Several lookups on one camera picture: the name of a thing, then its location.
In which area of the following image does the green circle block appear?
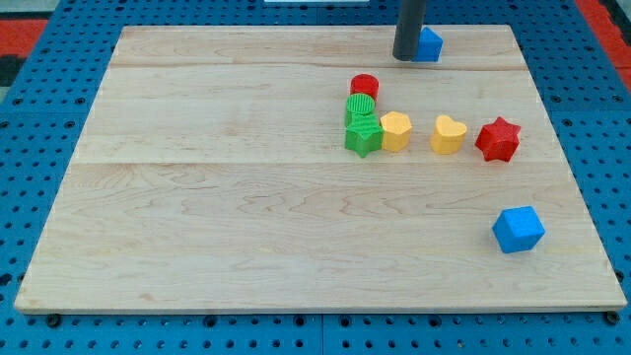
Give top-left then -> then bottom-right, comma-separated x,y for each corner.
344,93 -> 376,126

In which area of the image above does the red circle block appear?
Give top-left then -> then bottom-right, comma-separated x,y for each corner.
349,73 -> 380,101

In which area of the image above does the blue triangle block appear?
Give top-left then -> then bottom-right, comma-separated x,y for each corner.
413,27 -> 444,62

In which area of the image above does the green star block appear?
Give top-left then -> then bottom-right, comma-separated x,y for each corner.
344,113 -> 384,158

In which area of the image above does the wooden board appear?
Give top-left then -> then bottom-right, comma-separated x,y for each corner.
15,25 -> 627,315

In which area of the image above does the yellow hexagon block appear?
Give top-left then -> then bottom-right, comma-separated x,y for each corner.
380,111 -> 412,152

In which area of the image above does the yellow heart block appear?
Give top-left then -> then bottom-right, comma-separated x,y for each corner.
430,115 -> 467,155

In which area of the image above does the red star block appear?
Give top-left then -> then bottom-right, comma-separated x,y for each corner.
475,116 -> 522,162

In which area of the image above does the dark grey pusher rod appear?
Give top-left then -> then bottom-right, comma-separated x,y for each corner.
392,0 -> 427,61

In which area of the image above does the blue cube block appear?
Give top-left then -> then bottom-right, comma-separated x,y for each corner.
492,206 -> 545,253

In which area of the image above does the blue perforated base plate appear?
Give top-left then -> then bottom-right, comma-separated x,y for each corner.
1,1 -> 630,354

